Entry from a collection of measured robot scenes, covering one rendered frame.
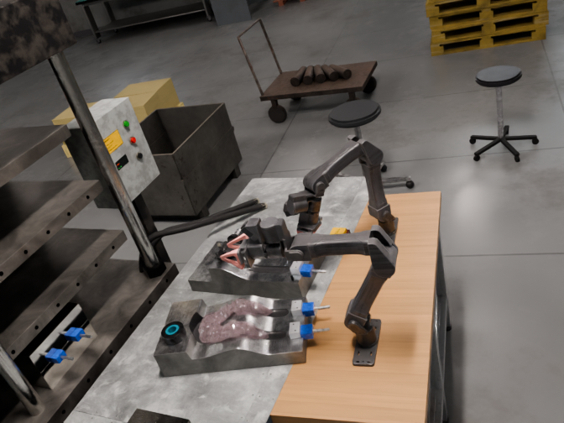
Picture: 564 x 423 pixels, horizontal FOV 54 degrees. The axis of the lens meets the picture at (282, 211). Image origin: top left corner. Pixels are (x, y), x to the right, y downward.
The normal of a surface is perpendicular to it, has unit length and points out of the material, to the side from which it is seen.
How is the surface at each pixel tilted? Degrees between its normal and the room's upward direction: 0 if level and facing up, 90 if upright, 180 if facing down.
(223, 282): 90
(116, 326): 0
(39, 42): 90
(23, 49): 90
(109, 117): 90
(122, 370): 0
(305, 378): 0
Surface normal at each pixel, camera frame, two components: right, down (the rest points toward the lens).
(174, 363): -0.09, 0.54
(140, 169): 0.90, 0.01
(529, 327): -0.24, -0.82
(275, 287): -0.37, 0.57
